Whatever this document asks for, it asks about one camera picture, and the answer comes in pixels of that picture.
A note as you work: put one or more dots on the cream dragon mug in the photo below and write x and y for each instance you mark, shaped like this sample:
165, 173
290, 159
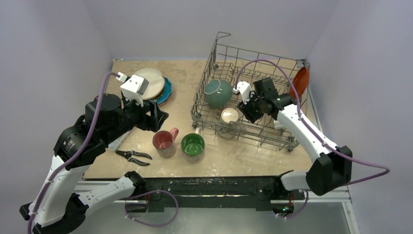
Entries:
229, 126

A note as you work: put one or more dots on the teal blue plate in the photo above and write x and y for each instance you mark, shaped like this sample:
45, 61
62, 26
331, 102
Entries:
164, 95

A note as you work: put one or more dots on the pink ghost mug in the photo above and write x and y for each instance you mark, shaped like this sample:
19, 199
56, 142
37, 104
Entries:
164, 142

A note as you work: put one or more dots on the orange red plate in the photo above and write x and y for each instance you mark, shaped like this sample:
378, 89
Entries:
301, 80

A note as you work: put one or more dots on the white scalloped teal bowl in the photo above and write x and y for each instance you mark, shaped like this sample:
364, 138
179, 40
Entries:
217, 93

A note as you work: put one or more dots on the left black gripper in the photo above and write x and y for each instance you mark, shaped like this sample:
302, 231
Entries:
157, 116

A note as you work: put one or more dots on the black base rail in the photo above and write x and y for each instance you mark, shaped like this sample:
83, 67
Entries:
250, 192

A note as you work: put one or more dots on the grey wire dish rack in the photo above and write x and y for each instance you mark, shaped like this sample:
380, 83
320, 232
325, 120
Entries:
235, 64

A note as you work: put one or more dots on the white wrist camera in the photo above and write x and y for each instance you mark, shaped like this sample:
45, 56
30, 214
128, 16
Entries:
133, 87
243, 88

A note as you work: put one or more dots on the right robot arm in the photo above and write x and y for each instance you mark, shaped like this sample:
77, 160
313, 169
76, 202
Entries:
329, 170

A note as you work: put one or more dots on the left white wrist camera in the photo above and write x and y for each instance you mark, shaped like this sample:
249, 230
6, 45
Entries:
133, 87

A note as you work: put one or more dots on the clear plastic tray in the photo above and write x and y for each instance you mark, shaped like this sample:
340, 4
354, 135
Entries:
116, 144

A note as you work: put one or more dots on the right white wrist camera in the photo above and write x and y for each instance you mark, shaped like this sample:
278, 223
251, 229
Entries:
243, 88

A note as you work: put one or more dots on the green floral mug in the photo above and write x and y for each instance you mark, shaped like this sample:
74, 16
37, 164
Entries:
193, 146

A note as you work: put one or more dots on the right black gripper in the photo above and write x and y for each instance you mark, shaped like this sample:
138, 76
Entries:
248, 110

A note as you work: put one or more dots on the black pruning shears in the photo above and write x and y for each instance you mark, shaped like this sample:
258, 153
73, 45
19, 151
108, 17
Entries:
131, 156

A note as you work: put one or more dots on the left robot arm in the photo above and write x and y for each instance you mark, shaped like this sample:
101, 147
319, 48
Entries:
58, 209

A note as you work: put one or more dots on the cream divided plate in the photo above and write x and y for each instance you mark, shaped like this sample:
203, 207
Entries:
156, 82

